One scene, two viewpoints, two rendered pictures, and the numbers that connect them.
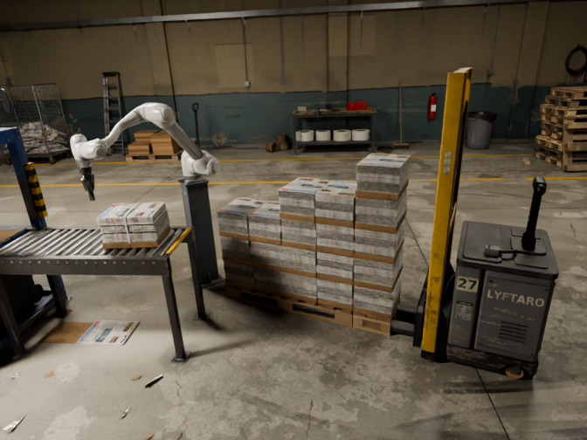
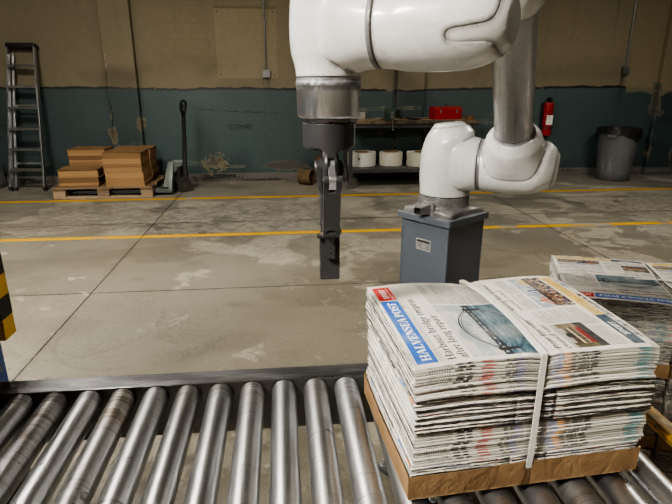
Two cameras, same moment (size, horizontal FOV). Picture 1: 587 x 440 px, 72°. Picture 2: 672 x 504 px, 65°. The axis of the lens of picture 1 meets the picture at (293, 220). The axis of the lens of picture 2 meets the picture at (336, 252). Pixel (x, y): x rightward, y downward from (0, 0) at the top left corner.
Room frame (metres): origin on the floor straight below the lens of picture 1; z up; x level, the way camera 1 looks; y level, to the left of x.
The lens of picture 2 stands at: (1.90, 1.52, 1.39)
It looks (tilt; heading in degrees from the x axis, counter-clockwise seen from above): 18 degrees down; 348
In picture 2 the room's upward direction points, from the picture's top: straight up
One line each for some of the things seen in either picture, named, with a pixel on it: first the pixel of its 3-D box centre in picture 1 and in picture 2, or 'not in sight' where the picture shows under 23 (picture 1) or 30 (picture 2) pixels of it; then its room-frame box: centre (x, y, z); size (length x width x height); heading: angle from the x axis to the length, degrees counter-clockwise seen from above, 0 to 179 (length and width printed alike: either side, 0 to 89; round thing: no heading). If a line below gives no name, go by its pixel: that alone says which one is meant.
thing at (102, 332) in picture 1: (109, 332); not in sight; (2.65, 1.49, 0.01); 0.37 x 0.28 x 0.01; 84
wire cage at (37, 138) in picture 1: (29, 124); not in sight; (9.28, 5.84, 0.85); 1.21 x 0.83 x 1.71; 84
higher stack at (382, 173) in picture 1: (380, 244); not in sight; (2.69, -0.63, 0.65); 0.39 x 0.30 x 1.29; 154
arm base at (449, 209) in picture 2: (190, 177); (439, 203); (3.41, 0.88, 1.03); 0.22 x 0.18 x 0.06; 120
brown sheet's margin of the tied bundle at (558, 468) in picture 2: (153, 236); (543, 409); (2.62, 1.00, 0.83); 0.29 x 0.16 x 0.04; 178
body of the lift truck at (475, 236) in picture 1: (495, 294); not in sight; (2.34, -1.36, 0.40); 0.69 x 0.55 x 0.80; 154
